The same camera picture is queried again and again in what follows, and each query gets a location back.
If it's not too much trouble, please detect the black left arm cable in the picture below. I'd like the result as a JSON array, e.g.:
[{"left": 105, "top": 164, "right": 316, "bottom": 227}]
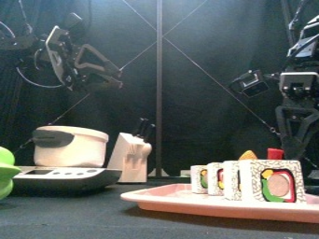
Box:
[{"left": 14, "top": 46, "right": 65, "bottom": 90}]

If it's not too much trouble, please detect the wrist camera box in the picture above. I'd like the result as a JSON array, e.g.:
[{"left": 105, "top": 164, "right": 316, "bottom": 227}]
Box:
[
  {"left": 229, "top": 69, "right": 280, "bottom": 99},
  {"left": 61, "top": 12, "right": 84, "bottom": 32}
]

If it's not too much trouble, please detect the pink plastic tray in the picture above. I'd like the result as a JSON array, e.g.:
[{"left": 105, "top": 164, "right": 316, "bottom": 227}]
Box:
[{"left": 120, "top": 182, "right": 319, "bottom": 224}]

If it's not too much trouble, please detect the orange toy food piece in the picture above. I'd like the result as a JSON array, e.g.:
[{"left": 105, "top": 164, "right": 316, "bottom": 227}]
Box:
[{"left": 236, "top": 149, "right": 259, "bottom": 162}]

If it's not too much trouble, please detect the white pot grey handle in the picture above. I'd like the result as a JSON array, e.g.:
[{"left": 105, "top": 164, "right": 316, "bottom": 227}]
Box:
[{"left": 30, "top": 125, "right": 109, "bottom": 168}]

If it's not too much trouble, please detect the large sushi roll piece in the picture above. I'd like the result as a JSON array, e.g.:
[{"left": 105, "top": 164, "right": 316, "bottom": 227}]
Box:
[{"left": 237, "top": 159, "right": 308, "bottom": 204}]

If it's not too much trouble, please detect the red toy food piece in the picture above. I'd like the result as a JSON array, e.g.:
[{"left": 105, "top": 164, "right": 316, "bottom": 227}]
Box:
[{"left": 265, "top": 148, "right": 285, "bottom": 161}]

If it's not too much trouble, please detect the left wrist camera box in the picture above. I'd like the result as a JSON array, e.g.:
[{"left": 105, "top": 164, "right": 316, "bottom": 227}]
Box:
[{"left": 61, "top": 12, "right": 84, "bottom": 32}]

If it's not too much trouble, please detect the white knife block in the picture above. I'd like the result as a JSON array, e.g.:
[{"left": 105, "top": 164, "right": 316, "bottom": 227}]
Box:
[{"left": 105, "top": 132, "right": 153, "bottom": 184}]

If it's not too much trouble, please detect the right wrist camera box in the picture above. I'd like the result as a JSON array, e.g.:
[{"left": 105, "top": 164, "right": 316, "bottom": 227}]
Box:
[{"left": 229, "top": 69, "right": 280, "bottom": 99}]

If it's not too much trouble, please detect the grey white kitchen scale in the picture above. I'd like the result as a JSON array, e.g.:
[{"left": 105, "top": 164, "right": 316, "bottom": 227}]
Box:
[{"left": 10, "top": 165, "right": 123, "bottom": 192}]

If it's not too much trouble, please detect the green toy vegetable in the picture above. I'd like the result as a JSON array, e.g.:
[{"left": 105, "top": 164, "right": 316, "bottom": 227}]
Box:
[{"left": 0, "top": 146, "right": 22, "bottom": 202}]

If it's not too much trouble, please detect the small sushi roll piece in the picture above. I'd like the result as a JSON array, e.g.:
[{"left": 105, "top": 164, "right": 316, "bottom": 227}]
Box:
[{"left": 189, "top": 164, "right": 209, "bottom": 195}]

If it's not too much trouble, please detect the vertical metal frame pole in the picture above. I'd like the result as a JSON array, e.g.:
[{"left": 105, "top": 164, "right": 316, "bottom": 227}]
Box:
[{"left": 148, "top": 0, "right": 171, "bottom": 179}]

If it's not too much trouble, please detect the black knife handle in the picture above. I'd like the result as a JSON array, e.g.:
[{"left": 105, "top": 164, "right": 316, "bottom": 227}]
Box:
[
  {"left": 135, "top": 117, "right": 149, "bottom": 138},
  {"left": 141, "top": 123, "right": 157, "bottom": 144}
]

